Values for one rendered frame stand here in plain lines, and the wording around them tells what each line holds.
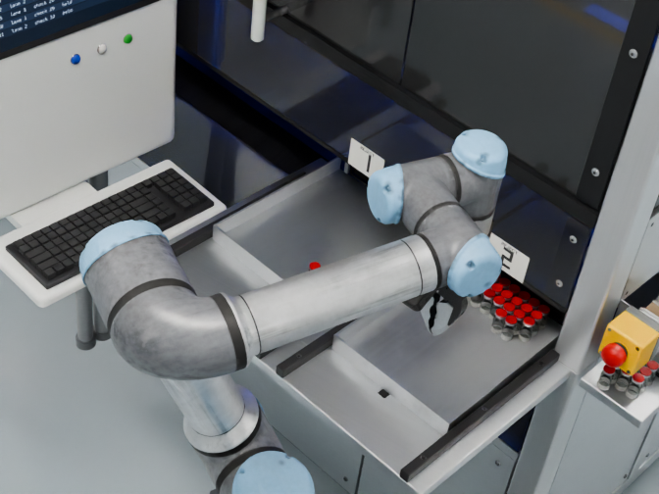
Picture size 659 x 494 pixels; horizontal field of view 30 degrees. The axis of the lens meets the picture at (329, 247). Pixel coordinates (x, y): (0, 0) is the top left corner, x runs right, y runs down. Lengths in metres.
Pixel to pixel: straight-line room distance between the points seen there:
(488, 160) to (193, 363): 0.49
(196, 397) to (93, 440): 1.42
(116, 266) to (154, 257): 0.05
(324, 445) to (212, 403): 1.19
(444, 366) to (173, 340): 0.80
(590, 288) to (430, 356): 0.30
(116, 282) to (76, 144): 1.01
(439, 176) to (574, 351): 0.62
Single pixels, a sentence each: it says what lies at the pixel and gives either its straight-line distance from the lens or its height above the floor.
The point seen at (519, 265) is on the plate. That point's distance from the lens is 2.15.
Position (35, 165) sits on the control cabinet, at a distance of 2.45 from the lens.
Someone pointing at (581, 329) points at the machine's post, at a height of 0.98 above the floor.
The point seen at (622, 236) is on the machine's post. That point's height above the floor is 1.20.
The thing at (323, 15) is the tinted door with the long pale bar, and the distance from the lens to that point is 2.26.
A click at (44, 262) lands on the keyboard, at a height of 0.83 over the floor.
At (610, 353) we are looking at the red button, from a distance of 2.07.
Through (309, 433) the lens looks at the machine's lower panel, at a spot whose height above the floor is 0.18.
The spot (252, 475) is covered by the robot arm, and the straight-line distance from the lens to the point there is 1.77.
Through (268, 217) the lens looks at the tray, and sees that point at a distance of 2.37.
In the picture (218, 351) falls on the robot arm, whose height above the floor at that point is 1.37.
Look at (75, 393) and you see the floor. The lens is 3.22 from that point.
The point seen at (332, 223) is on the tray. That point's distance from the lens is 2.37.
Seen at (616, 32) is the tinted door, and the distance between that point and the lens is 1.86.
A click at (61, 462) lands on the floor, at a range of 3.08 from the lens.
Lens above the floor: 2.44
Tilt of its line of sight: 42 degrees down
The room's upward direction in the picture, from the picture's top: 8 degrees clockwise
